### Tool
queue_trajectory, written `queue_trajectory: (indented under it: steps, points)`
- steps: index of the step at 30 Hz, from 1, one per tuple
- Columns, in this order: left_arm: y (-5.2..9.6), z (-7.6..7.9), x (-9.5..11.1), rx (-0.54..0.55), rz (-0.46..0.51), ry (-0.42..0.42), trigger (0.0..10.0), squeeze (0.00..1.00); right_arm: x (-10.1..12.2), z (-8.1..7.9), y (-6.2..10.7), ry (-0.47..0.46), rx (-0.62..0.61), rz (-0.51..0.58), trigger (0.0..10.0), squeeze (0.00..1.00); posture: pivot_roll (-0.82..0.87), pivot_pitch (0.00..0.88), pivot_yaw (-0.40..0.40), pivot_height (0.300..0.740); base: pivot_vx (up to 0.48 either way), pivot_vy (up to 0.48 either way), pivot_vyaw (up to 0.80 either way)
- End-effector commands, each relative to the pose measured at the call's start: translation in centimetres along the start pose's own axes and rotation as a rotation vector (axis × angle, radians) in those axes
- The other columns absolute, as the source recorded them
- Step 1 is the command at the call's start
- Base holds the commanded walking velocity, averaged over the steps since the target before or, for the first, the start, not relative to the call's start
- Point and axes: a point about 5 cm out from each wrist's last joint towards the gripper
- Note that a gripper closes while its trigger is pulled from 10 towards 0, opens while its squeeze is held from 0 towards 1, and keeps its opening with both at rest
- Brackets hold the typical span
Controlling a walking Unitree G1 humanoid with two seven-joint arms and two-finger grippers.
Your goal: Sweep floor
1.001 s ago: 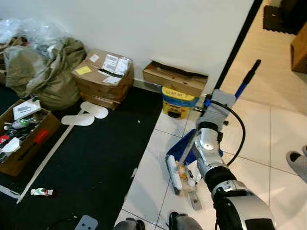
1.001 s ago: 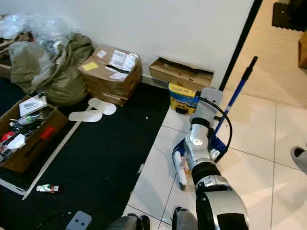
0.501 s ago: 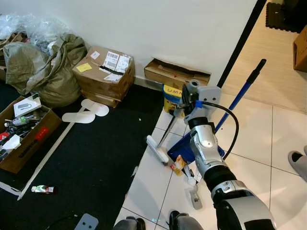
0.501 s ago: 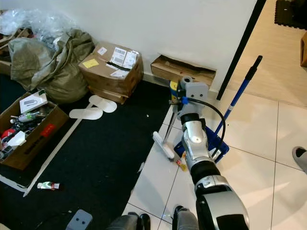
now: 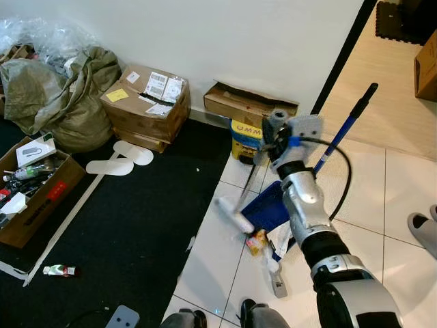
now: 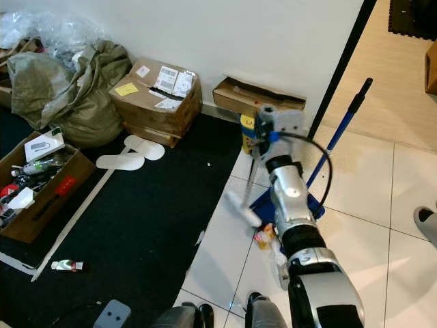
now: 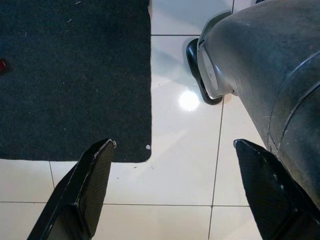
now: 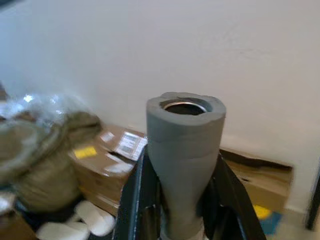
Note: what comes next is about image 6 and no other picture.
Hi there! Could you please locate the clear plastic bottle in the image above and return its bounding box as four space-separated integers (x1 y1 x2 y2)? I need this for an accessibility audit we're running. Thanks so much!
14 159 66 177

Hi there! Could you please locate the robot left leg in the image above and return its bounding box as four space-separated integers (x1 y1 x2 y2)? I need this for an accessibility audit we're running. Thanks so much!
152 304 214 328

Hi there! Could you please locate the orange snack packet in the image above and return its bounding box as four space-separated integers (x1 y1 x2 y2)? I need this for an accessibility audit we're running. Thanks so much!
253 222 277 250

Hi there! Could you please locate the black foam puzzle mat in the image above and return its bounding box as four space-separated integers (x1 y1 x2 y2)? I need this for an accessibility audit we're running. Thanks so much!
388 0 437 40

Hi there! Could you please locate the clear plastic bag pile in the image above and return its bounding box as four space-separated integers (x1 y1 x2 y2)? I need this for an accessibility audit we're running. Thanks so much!
0 10 110 62

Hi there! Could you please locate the robot right leg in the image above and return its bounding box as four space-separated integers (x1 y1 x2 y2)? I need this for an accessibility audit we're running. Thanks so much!
244 292 289 328

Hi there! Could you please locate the open cardboard box of clutter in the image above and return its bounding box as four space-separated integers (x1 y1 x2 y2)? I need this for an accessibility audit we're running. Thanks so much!
0 131 96 244

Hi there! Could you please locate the white product box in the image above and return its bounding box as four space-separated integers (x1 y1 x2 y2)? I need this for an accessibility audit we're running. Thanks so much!
24 128 67 163

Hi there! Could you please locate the olive woven sack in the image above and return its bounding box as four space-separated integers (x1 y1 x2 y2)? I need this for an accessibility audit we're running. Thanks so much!
8 40 132 148

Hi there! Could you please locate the yellow and blue bucket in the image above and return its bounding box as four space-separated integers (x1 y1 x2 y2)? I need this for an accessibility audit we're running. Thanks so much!
240 114 260 154

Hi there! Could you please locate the long open cardboard box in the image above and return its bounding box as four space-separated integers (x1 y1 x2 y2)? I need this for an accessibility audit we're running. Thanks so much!
212 76 307 117

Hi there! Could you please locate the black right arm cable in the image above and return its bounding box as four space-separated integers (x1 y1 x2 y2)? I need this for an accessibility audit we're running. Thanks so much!
280 130 334 209

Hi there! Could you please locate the cardboard box with shipping labels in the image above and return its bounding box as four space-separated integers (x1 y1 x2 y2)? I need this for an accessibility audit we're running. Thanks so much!
109 57 203 137

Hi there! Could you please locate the tall brown cardboard box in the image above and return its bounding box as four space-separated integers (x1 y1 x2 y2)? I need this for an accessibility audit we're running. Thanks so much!
425 41 437 95

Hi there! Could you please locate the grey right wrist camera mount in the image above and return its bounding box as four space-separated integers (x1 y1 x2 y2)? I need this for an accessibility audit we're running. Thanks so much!
270 109 305 154

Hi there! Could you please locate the robot leg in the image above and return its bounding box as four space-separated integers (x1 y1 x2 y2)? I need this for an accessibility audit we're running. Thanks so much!
244 292 289 328
152 304 214 328

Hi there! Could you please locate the black floor mat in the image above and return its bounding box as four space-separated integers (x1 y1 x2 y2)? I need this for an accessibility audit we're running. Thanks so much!
0 113 246 328

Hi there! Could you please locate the blue long-handled dustpan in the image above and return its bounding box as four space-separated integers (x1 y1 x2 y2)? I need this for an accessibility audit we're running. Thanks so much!
249 78 373 223

